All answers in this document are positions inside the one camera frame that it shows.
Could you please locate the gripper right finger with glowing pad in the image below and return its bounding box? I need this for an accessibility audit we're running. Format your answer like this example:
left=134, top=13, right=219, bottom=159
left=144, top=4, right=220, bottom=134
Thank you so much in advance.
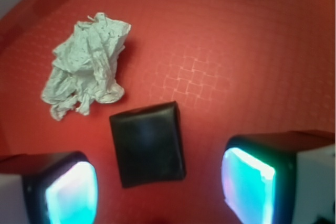
left=221, top=130, right=335, bottom=223

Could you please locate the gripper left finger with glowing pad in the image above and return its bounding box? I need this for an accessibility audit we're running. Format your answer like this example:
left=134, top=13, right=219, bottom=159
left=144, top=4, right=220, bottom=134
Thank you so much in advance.
left=1, top=151, right=98, bottom=223

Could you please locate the black box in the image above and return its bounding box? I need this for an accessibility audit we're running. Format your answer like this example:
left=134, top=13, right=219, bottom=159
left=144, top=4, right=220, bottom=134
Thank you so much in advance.
left=109, top=101, right=186, bottom=188

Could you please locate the crumpled white paper towel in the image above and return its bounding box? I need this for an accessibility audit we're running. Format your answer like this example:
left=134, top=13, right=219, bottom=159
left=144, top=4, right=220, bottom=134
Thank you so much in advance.
left=41, top=13, right=131, bottom=121

